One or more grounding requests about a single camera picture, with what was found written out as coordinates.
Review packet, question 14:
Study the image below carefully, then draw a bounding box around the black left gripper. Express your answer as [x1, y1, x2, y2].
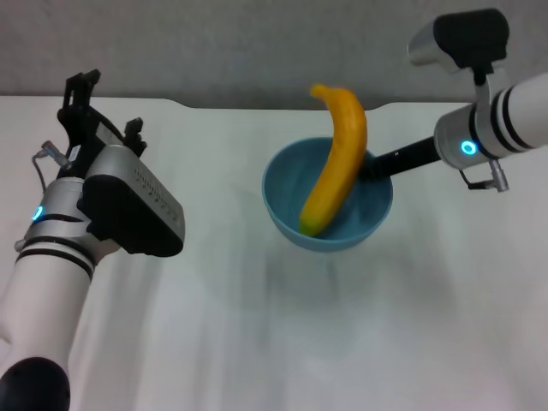
[57, 69, 148, 182]

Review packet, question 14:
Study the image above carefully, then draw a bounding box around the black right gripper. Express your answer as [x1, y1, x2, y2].
[361, 135, 441, 180]

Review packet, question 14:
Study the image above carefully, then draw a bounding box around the blue ceramic bowl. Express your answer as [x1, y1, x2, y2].
[261, 136, 394, 253]

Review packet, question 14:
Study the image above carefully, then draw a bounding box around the yellow banana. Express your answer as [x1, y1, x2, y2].
[298, 84, 369, 237]

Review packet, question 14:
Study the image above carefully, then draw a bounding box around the left wrist cable with plug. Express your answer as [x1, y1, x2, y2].
[32, 142, 72, 189]

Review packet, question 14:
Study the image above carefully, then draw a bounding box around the wrist cable with plug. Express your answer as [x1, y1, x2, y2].
[456, 158, 511, 194]
[32, 142, 72, 189]

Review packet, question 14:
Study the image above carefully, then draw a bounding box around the right wrist cable with plug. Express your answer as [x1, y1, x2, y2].
[456, 158, 511, 194]

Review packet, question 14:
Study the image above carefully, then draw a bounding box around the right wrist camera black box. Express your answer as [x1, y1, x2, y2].
[406, 8, 510, 74]

